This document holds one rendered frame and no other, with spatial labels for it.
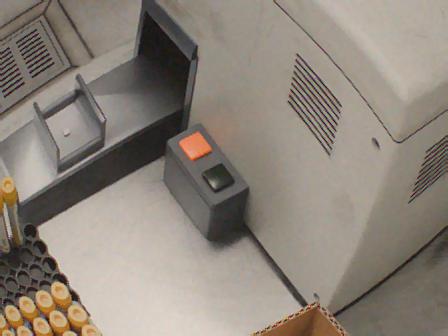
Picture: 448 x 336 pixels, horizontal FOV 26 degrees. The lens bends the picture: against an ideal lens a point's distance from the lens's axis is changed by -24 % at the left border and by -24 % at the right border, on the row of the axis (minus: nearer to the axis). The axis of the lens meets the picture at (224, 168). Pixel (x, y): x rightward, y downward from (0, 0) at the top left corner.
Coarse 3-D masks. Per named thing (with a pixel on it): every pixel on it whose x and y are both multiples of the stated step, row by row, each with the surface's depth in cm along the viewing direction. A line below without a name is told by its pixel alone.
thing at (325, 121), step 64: (192, 0) 77; (256, 0) 69; (320, 0) 62; (384, 0) 63; (192, 64) 82; (256, 64) 74; (320, 64) 66; (384, 64) 60; (192, 128) 86; (256, 128) 79; (320, 128) 70; (384, 128) 63; (192, 192) 85; (256, 192) 83; (320, 192) 74; (384, 192) 67; (320, 256) 78; (384, 256) 79
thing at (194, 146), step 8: (192, 136) 85; (200, 136) 85; (184, 144) 85; (192, 144) 85; (200, 144) 85; (208, 144) 85; (184, 152) 85; (192, 152) 84; (200, 152) 84; (208, 152) 85; (192, 160) 84
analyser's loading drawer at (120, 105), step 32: (128, 64) 90; (160, 64) 90; (64, 96) 86; (96, 96) 88; (128, 96) 88; (160, 96) 88; (32, 128) 86; (64, 128) 86; (96, 128) 85; (128, 128) 87; (0, 160) 82; (32, 160) 84; (64, 160) 83; (32, 192) 83
